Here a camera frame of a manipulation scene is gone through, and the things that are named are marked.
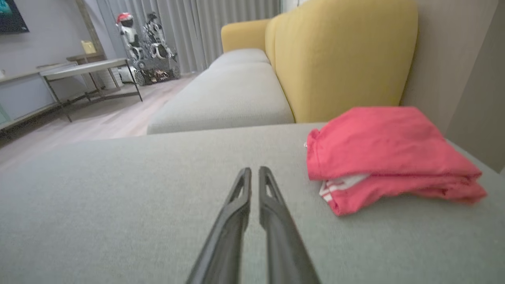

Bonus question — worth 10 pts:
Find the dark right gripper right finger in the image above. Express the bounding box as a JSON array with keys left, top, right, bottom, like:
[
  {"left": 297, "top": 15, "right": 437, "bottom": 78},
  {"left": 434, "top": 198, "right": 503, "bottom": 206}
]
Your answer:
[{"left": 258, "top": 166, "right": 321, "bottom": 284}]

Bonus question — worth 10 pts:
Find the large grey sofa chaise cushion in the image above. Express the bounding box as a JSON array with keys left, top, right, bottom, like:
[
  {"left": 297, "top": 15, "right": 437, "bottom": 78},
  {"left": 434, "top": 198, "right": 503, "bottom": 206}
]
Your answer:
[{"left": 0, "top": 122, "right": 505, "bottom": 284}]

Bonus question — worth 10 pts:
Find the black wall television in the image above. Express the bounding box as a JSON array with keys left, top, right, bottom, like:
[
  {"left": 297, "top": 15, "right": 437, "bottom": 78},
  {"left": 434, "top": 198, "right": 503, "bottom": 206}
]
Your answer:
[{"left": 0, "top": 0, "right": 30, "bottom": 34}]

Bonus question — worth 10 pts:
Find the low grey media cabinet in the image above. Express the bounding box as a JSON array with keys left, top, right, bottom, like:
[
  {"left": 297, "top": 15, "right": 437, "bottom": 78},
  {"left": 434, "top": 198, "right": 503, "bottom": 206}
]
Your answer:
[{"left": 0, "top": 63, "right": 81, "bottom": 131}]

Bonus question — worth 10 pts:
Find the brown wooden shelf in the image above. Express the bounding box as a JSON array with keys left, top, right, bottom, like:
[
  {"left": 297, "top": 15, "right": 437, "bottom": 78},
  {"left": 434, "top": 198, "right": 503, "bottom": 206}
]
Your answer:
[{"left": 66, "top": 53, "right": 105, "bottom": 64}]

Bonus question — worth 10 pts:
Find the yellow sofa armrest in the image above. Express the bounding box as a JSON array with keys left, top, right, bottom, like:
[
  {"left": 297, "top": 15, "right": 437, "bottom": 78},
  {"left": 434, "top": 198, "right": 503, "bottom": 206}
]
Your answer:
[{"left": 221, "top": 19, "right": 273, "bottom": 54}]

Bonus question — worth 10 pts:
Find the brown wooden post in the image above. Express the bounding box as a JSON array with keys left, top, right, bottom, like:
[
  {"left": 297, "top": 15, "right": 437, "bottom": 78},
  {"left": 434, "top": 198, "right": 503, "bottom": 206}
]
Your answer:
[{"left": 76, "top": 0, "right": 119, "bottom": 60}]

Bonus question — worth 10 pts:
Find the white box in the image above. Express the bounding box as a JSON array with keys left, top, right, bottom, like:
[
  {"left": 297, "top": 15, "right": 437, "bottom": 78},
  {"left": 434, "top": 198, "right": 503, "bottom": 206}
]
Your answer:
[{"left": 118, "top": 66, "right": 137, "bottom": 84}]

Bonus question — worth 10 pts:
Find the grey sofa seat cushion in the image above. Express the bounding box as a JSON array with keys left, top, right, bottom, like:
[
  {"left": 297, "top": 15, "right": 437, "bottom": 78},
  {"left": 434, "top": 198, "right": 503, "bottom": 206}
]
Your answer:
[
  {"left": 208, "top": 48, "right": 271, "bottom": 71},
  {"left": 146, "top": 62, "right": 296, "bottom": 135}
]

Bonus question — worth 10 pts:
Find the grey pleated curtain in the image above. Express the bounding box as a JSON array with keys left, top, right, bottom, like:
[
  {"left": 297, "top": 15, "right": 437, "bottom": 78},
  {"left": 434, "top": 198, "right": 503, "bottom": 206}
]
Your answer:
[{"left": 96, "top": 0, "right": 283, "bottom": 76}]

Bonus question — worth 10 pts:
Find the white toy robot red hat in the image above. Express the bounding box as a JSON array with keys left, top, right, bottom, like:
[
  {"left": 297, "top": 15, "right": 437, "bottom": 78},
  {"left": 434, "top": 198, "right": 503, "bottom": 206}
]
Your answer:
[{"left": 116, "top": 12, "right": 145, "bottom": 62}]

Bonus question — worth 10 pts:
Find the large yellow sofa back cushion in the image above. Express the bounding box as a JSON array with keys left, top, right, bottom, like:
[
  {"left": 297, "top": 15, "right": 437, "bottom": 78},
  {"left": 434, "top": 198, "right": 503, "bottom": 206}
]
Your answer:
[{"left": 274, "top": 0, "right": 419, "bottom": 124}]

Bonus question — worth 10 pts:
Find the grey metal-legged coffee table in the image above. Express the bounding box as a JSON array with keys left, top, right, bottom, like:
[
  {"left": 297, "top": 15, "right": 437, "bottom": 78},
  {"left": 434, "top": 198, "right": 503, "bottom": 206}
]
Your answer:
[{"left": 39, "top": 58, "right": 144, "bottom": 123}]

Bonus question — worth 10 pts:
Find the red Bulls 23 jersey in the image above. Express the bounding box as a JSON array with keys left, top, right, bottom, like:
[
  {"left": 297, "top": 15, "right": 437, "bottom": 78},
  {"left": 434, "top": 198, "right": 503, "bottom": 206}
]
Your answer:
[{"left": 306, "top": 106, "right": 483, "bottom": 202}]

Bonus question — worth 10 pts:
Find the white and black toy robot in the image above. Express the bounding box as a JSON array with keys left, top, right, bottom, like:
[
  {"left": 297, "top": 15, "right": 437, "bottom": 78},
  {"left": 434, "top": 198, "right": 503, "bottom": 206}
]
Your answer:
[{"left": 144, "top": 11, "right": 178, "bottom": 60}]

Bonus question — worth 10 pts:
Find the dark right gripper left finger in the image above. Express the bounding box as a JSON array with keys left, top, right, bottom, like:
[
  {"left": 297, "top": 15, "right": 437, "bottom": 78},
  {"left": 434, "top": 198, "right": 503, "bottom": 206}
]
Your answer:
[{"left": 185, "top": 167, "right": 253, "bottom": 284}]

